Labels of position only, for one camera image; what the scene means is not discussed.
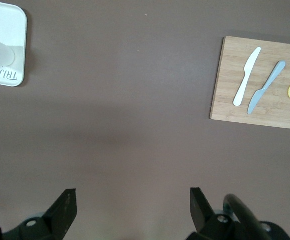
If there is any bamboo cutting board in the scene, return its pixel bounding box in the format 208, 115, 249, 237
209, 36, 290, 131

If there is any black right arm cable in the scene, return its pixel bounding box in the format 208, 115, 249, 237
222, 193, 273, 240

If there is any brown table cover sheet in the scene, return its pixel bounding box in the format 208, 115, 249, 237
0, 0, 290, 240

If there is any white plastic knife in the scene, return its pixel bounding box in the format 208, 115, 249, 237
232, 46, 262, 107

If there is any grey plastic knife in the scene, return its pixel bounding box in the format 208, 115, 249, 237
247, 60, 286, 115

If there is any white plastic cup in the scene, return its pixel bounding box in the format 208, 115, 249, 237
0, 36, 16, 68

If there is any cream tray with bear print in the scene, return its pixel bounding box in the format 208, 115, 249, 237
0, 0, 27, 88

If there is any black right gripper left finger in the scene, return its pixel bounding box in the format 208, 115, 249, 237
4, 188, 78, 240

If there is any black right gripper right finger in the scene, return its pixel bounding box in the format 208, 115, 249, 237
188, 187, 243, 240

